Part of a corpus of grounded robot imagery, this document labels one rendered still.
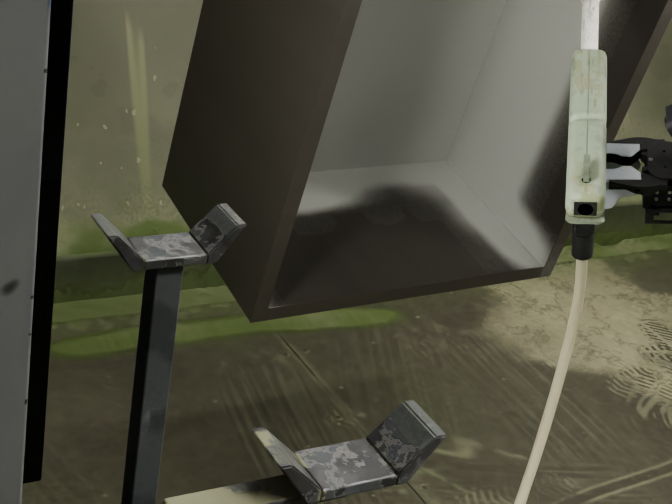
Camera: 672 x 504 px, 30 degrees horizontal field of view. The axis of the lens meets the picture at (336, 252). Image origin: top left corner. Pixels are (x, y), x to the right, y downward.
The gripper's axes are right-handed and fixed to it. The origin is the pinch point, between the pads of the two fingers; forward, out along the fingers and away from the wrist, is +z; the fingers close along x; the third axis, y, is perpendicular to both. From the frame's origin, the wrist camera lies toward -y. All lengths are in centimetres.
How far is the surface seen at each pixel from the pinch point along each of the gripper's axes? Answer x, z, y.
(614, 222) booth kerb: 123, -12, 128
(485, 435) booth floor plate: 25, 16, 93
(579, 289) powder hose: -1.5, -0.7, 22.2
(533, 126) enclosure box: 48, 7, 33
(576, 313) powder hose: -2.5, -0.4, 26.0
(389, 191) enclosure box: 42, 33, 44
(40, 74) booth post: -50, 43, -52
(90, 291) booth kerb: 46, 100, 77
